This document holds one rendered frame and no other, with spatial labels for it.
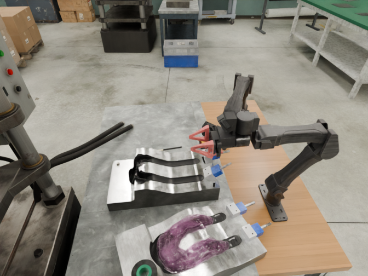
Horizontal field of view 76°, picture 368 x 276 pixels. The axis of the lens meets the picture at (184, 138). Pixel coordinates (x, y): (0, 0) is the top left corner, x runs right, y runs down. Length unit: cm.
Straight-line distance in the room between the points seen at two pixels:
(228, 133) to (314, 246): 60
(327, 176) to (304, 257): 162
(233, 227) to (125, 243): 42
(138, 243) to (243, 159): 73
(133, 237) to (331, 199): 190
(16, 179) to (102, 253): 43
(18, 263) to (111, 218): 36
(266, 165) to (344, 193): 133
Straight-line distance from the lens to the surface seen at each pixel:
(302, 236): 116
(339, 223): 236
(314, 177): 259
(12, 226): 131
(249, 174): 128
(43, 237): 121
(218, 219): 104
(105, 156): 139
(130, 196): 110
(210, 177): 108
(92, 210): 118
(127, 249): 92
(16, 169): 114
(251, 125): 79
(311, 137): 92
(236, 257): 97
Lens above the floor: 173
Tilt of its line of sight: 40 degrees down
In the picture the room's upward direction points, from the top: straight up
